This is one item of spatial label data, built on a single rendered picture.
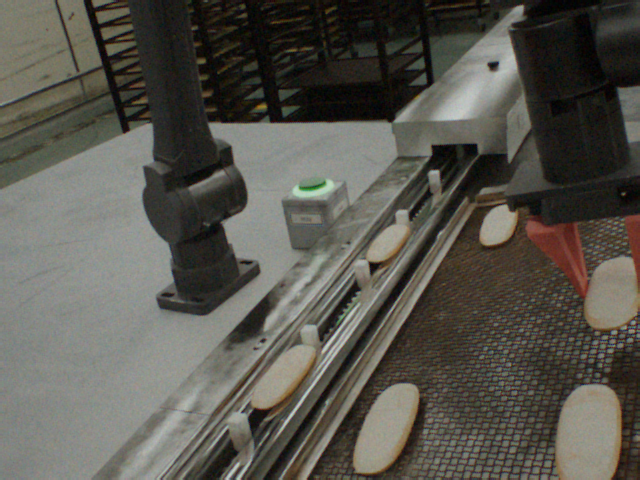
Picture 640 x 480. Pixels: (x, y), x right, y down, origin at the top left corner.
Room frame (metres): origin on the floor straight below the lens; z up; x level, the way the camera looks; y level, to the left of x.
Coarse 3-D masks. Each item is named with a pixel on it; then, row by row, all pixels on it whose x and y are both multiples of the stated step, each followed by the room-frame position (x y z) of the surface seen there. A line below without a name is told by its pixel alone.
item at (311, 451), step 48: (624, 192) 0.71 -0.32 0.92; (624, 240) 0.61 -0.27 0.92; (528, 288) 0.58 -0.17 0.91; (384, 336) 0.57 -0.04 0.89; (480, 336) 0.52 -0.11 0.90; (528, 336) 0.50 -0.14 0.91; (576, 336) 0.48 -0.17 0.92; (384, 384) 0.50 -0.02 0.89; (432, 384) 0.48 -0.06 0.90; (528, 384) 0.44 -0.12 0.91; (336, 432) 0.45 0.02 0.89
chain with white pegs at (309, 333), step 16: (464, 144) 1.13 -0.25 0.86; (432, 176) 1.01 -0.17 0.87; (432, 192) 1.01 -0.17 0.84; (400, 224) 0.89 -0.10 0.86; (368, 272) 0.77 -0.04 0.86; (336, 320) 0.71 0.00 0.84; (304, 336) 0.64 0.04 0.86; (320, 336) 0.68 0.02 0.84; (240, 416) 0.52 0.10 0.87; (240, 432) 0.52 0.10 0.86; (240, 448) 0.52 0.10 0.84; (224, 464) 0.50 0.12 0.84
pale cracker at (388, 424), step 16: (400, 384) 0.48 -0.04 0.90; (384, 400) 0.46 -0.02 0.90; (400, 400) 0.45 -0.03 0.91; (416, 400) 0.45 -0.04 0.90; (368, 416) 0.45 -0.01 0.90; (384, 416) 0.44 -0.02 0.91; (400, 416) 0.43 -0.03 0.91; (368, 432) 0.43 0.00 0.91; (384, 432) 0.42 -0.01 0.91; (400, 432) 0.42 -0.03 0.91; (368, 448) 0.41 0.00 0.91; (384, 448) 0.41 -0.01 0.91; (400, 448) 0.41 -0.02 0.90; (368, 464) 0.40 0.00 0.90; (384, 464) 0.39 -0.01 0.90
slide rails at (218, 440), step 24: (432, 168) 1.08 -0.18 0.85; (456, 168) 1.06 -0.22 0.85; (408, 240) 0.84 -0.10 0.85; (384, 264) 0.79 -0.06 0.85; (336, 288) 0.76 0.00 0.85; (312, 312) 0.71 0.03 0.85; (336, 336) 0.65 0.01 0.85; (240, 408) 0.56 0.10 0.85; (216, 432) 0.54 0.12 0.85; (264, 432) 0.52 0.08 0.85; (192, 456) 0.51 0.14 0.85; (216, 456) 0.50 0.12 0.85; (240, 456) 0.50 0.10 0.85
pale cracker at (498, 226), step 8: (496, 208) 0.77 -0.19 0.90; (504, 208) 0.76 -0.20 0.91; (488, 216) 0.75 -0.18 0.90; (496, 216) 0.74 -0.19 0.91; (504, 216) 0.73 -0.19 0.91; (512, 216) 0.73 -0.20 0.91; (488, 224) 0.73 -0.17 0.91; (496, 224) 0.72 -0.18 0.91; (504, 224) 0.71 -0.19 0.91; (512, 224) 0.71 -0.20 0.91; (480, 232) 0.72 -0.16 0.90; (488, 232) 0.71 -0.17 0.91; (496, 232) 0.70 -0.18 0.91; (504, 232) 0.70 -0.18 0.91; (512, 232) 0.70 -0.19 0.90; (480, 240) 0.70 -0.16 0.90; (488, 240) 0.69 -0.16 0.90; (496, 240) 0.69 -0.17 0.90; (504, 240) 0.69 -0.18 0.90
